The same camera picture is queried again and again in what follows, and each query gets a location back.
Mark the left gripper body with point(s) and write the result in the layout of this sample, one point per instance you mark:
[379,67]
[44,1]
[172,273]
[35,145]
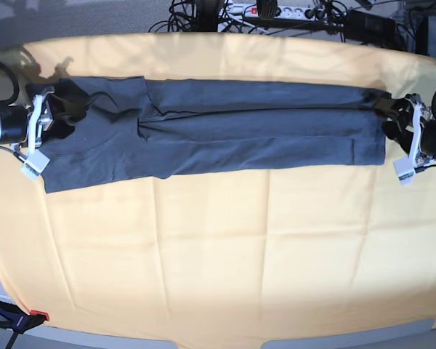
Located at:
[428,141]

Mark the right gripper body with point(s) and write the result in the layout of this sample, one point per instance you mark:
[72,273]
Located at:
[13,125]

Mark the blue-grey T-shirt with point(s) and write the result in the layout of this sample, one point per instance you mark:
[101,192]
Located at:
[138,128]

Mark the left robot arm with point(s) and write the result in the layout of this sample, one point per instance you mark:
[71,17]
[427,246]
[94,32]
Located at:
[410,123]

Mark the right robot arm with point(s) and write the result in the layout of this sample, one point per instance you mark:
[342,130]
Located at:
[32,114]

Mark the black power adapter box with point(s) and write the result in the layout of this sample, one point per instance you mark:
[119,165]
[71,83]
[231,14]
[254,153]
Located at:
[362,23]

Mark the yellow table cloth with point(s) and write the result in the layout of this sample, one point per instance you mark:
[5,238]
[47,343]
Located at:
[229,260]

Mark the white power strip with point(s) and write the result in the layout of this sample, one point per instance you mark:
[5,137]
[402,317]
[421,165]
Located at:
[283,13]

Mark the blue red bar clamp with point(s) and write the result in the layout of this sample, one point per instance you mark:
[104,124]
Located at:
[13,319]

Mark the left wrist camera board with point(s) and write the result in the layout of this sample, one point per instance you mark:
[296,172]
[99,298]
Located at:
[404,170]

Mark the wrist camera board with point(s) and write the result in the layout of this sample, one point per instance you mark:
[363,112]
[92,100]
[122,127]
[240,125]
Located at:
[404,170]
[34,164]

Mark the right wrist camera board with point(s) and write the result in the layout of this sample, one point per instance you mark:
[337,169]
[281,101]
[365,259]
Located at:
[34,164]

